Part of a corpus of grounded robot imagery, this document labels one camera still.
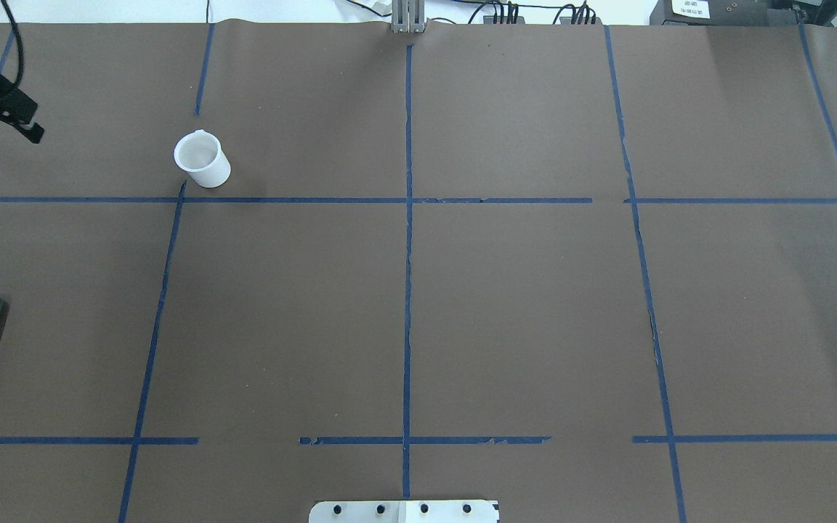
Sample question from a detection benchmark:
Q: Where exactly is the white plastic cup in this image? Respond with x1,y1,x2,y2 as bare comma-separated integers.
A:
172,129,232,188

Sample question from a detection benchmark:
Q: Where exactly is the brown paper table cover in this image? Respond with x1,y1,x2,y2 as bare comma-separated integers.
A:
0,20,837,522

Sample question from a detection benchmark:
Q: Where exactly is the black power box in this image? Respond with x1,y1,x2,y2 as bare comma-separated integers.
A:
648,1,801,27

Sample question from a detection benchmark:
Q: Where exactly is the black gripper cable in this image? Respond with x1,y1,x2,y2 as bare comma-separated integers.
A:
0,0,25,92

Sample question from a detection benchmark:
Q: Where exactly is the grey aluminium frame post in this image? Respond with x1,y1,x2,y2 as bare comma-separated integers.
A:
391,0,427,33

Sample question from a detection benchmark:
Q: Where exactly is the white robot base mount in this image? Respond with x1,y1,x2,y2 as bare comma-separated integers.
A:
308,499,501,522

